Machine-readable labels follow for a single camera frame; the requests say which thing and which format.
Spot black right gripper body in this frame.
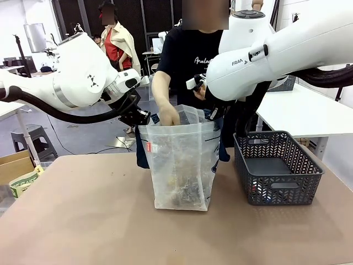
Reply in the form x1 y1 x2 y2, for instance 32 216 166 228
208 99 236 121

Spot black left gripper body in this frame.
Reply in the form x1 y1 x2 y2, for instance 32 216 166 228
117 94 152 128

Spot white handheld scanner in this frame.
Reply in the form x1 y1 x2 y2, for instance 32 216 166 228
185 73 207 91

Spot clear shopping bag blue handles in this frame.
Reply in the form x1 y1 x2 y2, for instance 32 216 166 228
135 104 231 212

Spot person's right forearm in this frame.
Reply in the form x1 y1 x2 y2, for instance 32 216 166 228
151 70 174 111

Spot yellow green printed bag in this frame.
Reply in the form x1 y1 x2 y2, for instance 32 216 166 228
9 165 45 199

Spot person's left hand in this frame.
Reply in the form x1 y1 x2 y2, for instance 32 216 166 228
192 84 207 100

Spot person's right hand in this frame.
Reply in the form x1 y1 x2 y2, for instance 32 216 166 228
158 104 182 127

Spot shiny metal sheet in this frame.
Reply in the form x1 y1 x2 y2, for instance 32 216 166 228
115 135 136 152

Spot small white background table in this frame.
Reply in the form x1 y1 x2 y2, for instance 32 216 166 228
141 51 164 77

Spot person in black t-shirt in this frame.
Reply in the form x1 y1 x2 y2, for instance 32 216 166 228
161 0 270 149

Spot mannequin with beige jacket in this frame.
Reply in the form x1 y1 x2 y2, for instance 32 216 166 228
98 0 142 75

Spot large white table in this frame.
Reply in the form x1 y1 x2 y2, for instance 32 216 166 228
255 82 353 161

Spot grey perforated plastic basket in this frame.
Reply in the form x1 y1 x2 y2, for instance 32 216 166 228
233 130 326 206

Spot dark packaged item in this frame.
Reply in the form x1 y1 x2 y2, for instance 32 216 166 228
164 176 205 207

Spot grey plastic stool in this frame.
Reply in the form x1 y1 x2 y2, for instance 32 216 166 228
10 124 59 162

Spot white table with round leg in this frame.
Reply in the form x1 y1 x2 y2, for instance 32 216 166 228
0 100 39 168

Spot black tripod stand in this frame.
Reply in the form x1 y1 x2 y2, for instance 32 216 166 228
12 34 33 78

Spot brown cardboard box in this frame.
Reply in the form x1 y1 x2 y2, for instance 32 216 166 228
0 150 35 186

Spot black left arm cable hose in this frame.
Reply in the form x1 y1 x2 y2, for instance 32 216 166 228
0 86 142 125

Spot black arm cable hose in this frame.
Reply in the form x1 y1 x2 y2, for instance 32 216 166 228
236 67 353 138
0 86 142 125

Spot small grey wire basket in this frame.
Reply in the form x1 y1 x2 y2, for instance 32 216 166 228
266 75 297 93

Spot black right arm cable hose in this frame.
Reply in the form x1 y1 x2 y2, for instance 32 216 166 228
236 67 353 138

